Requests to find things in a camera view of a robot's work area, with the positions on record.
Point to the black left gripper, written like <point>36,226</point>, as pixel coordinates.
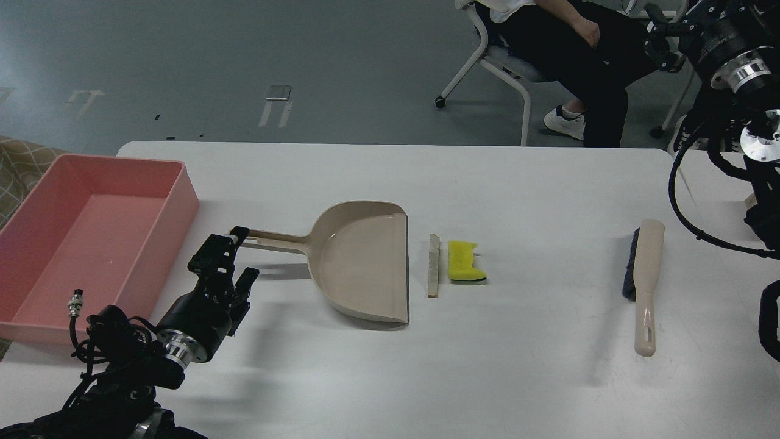
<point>197,323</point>

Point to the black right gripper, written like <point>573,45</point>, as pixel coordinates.
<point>730,44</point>

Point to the beige plastic dustpan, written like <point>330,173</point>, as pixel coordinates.
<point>357,256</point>

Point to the toast bread slice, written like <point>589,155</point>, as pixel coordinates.
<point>433,266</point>

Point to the yellow sponge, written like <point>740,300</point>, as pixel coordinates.
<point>461,262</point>

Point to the beige hand brush black bristles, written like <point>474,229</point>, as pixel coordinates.
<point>639,285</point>

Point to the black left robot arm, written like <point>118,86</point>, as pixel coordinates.
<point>129,358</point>

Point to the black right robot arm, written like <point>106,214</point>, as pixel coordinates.
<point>739,133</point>

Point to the pink plastic bin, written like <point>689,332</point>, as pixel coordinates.
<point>109,226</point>

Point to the seated person black trousers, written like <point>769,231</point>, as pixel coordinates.
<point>593,51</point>

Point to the white office chair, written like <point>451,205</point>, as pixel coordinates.
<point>499,61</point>

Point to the beige stone block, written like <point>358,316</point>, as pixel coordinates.
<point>750,201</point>

